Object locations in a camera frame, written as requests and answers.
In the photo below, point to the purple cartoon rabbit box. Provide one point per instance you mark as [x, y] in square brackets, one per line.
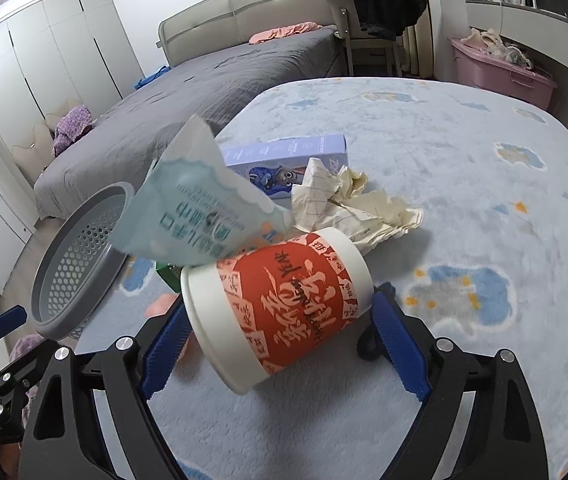
[284, 152]

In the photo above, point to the white window ledge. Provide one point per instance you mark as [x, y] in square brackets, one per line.
[538, 22]

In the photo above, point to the red and white paper cup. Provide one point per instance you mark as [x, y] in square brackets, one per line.
[284, 310]

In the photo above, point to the beige padded headboard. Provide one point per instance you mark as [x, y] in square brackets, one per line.
[224, 15]

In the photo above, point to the beige chair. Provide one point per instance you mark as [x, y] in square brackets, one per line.
[363, 52]

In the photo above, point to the bed with grey sheet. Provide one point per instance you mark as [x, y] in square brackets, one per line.
[174, 90]

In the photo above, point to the white wardrobe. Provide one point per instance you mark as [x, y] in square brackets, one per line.
[54, 55]

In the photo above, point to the pink plastic storage box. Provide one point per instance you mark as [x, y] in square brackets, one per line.
[503, 77]

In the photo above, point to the teal wet wipe packet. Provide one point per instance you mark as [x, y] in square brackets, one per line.
[189, 200]

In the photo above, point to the crumpled cream paper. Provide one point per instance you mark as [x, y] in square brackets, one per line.
[363, 215]

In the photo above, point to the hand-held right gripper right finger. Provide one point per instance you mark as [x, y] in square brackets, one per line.
[401, 345]

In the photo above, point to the pink cloth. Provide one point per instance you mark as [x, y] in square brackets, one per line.
[284, 32]

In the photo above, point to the white crown-shaped cushion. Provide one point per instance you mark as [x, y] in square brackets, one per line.
[29, 155]

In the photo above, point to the pile of pale clothes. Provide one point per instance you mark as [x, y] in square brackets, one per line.
[498, 45]

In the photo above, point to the green packet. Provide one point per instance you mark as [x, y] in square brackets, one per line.
[169, 277]

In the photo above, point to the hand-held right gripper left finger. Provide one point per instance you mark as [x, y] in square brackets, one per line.
[164, 350]

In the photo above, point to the purple fuzzy cloth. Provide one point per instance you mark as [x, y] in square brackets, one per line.
[71, 127]
[26, 350]

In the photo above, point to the beige curtain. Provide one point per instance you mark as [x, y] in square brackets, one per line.
[416, 35]

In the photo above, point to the blue cloth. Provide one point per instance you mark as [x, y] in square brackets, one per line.
[149, 79]

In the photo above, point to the light blue printed blanket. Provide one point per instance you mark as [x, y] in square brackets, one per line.
[463, 185]

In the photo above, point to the grey perforated plastic basket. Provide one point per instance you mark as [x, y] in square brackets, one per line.
[64, 270]

